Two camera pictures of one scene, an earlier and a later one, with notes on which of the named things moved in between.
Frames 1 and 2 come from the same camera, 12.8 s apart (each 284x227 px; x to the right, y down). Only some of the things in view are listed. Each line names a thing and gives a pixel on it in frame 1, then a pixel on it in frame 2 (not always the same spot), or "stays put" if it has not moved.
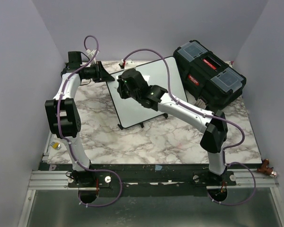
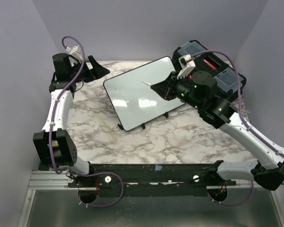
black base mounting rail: x=119 y=180 stays put
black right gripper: x=119 y=89 to x=165 y=88
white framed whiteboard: x=129 y=110 stays put
